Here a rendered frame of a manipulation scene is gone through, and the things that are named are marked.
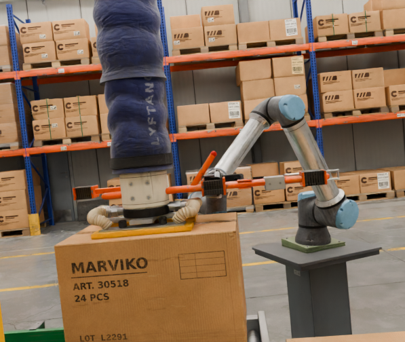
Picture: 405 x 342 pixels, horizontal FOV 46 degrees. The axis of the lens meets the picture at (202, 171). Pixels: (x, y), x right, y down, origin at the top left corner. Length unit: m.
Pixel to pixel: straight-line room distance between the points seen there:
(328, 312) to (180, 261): 1.26
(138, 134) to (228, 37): 7.49
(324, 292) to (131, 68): 1.56
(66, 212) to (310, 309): 8.34
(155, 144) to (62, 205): 8.91
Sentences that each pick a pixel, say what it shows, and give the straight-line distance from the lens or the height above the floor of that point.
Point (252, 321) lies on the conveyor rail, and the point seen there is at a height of 0.58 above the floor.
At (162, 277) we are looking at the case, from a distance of 1.57.
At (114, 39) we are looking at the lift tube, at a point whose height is 1.73.
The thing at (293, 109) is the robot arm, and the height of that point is 1.47.
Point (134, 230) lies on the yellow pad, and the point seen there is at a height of 1.09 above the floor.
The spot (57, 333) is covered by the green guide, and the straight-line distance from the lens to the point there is 2.19.
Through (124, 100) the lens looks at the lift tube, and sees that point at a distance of 1.63.
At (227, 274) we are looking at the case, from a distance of 1.55.
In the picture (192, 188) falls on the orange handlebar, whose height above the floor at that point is 1.20.
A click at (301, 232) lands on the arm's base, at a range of 2.57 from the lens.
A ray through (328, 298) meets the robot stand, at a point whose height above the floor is 0.50.
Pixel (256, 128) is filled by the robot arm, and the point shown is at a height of 1.40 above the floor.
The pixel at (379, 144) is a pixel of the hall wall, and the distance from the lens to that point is 10.90.
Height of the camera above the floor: 1.35
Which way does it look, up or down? 3 degrees down
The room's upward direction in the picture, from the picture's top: 6 degrees counter-clockwise
